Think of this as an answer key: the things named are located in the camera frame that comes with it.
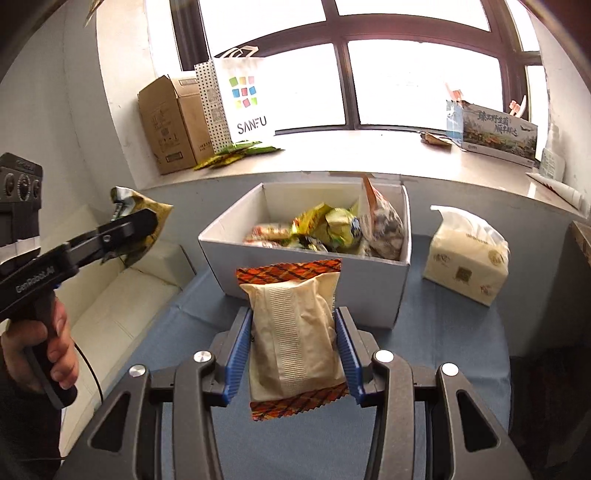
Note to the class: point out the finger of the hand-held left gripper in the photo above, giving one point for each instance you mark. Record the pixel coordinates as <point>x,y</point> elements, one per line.
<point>134,226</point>

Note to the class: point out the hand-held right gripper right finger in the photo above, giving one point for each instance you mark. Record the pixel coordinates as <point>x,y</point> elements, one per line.
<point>348,350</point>

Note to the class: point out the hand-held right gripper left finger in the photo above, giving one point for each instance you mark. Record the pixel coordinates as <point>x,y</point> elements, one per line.
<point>238,350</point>

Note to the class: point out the olive yellow snack packet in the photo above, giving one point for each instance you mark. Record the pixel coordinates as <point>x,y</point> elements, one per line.
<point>157,210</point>

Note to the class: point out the beige packet orange plaid edges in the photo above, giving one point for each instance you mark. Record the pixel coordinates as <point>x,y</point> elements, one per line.
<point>291,332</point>

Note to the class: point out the white cardboard box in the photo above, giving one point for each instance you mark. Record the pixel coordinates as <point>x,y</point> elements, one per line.
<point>369,290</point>

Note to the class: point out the person's left forearm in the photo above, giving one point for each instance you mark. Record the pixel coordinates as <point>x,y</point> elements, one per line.
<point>23,429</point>

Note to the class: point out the person's left hand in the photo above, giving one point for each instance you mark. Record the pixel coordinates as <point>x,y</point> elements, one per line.
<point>60,341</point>

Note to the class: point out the cream sofa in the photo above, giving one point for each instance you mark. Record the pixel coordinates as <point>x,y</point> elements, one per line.
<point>115,314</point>

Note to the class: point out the blue table cloth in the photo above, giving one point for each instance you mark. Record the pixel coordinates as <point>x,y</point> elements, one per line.
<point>438,350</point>

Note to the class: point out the brown cardboard box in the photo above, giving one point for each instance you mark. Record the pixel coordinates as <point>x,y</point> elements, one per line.
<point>171,134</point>

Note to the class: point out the pile of green yellow packets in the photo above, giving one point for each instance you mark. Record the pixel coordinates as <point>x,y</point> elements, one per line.
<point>231,154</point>

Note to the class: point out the pink beige snack packet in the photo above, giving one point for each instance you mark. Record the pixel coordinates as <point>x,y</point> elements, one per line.
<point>270,233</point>

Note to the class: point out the yellow green crinkled packet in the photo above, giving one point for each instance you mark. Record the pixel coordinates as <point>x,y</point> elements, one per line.
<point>344,228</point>

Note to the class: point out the orange edged snack bag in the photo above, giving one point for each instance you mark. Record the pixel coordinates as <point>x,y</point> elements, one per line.
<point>383,221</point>

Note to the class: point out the cream tissue pack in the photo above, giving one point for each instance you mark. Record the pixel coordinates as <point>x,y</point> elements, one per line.
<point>461,267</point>

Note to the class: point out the white paper shopping bag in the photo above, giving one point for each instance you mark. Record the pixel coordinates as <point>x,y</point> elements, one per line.
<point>244,115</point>

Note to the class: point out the scenic printed carton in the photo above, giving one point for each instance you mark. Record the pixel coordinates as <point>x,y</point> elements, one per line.
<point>498,134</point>

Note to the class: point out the white squeeze tube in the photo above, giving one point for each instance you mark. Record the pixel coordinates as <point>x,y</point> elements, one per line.
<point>558,189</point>

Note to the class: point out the black window frame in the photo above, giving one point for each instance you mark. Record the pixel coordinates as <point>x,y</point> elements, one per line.
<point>340,83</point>

